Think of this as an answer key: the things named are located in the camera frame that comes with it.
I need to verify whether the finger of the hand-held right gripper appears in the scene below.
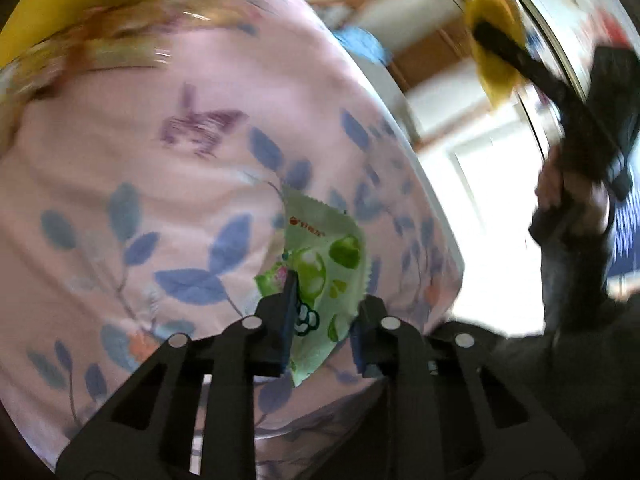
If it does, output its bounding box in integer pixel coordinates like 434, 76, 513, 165
471, 19, 571, 111

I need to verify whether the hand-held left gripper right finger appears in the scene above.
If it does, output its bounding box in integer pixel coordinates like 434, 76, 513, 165
350, 295, 586, 480

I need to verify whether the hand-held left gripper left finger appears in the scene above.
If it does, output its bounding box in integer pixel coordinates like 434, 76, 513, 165
55, 270, 301, 480

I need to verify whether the long yellow bar packet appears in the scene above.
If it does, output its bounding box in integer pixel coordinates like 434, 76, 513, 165
464, 0, 529, 109

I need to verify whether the green candy packet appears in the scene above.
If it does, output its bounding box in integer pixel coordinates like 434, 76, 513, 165
254, 186, 374, 389

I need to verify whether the pile of assorted snack packets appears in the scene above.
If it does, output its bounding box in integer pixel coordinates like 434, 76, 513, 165
0, 4, 172, 107

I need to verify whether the person's right forearm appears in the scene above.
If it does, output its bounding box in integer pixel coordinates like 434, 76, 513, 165
541, 232, 640, 346

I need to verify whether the person's right hand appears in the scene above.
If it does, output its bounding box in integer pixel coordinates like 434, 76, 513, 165
535, 154, 610, 237

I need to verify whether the blue cloth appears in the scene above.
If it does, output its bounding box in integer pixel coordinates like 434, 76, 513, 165
331, 26, 392, 67

